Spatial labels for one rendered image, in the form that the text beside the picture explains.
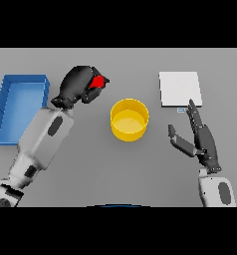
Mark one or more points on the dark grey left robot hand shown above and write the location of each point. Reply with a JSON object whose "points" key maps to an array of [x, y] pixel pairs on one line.
{"points": [[75, 83]]}

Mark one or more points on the yellow bowl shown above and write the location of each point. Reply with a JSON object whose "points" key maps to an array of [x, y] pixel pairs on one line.
{"points": [[129, 119]]}

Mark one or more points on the blue tray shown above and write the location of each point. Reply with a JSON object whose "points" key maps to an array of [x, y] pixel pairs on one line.
{"points": [[19, 108]]}

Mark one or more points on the pale square measuring scale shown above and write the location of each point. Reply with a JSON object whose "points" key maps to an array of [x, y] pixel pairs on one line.
{"points": [[180, 89]]}

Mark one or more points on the red beaker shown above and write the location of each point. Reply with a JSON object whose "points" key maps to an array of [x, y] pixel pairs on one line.
{"points": [[98, 81]]}

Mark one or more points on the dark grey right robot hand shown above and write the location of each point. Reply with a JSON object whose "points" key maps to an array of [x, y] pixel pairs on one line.
{"points": [[205, 139]]}

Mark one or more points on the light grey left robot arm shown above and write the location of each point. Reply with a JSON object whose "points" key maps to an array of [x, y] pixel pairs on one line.
{"points": [[41, 142]]}

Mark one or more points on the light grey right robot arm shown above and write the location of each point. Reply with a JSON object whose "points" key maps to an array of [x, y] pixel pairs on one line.
{"points": [[216, 191]]}

